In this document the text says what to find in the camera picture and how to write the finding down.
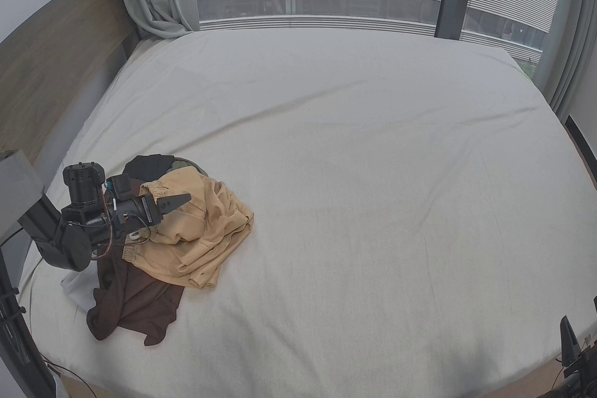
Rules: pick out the white garment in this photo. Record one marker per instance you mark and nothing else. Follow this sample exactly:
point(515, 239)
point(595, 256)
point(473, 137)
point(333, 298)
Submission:
point(77, 289)

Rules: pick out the tan shorts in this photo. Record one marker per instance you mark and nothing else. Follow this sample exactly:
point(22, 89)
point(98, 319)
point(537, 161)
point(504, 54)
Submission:
point(200, 237)

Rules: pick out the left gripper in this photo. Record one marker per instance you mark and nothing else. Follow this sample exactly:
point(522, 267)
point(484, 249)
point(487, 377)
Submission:
point(135, 212)

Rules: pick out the bed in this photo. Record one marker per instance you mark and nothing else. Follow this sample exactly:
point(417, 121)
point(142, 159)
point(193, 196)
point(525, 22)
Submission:
point(350, 153)

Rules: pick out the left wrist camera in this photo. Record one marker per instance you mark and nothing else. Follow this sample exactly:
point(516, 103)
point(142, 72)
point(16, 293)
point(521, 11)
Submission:
point(122, 186)

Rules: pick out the brown garment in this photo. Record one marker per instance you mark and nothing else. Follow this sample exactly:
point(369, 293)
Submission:
point(135, 307)

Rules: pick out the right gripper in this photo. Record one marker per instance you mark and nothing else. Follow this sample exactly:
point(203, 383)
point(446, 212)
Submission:
point(583, 375)

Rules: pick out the green garment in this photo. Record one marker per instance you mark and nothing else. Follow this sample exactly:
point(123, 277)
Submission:
point(186, 163)

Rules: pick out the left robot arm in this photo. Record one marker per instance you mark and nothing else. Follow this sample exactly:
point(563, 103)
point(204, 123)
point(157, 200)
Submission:
point(77, 181)

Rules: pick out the black garment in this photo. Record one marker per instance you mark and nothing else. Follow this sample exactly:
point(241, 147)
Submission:
point(149, 165)

